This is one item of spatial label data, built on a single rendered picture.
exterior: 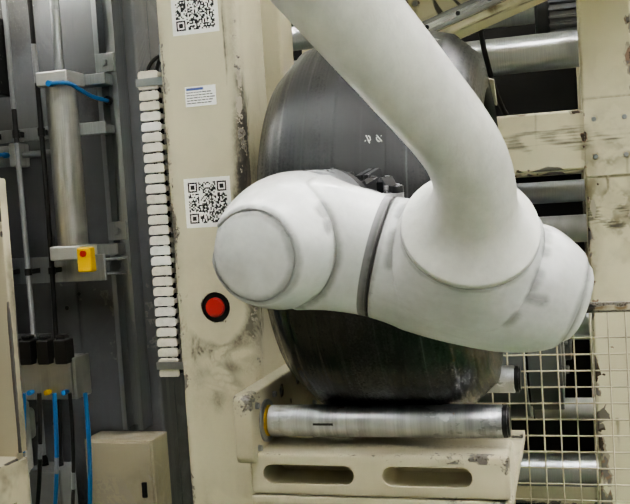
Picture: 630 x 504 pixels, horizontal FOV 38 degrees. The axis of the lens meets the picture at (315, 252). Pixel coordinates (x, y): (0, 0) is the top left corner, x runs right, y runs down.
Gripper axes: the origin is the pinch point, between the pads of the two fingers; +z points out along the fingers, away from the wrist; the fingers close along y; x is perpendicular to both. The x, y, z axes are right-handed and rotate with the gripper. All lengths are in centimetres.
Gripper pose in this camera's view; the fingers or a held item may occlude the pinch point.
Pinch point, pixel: (369, 184)
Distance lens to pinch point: 106.4
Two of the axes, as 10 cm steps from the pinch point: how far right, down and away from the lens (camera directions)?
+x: 1.0, 9.8, 1.8
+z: 2.6, -2.0, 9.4
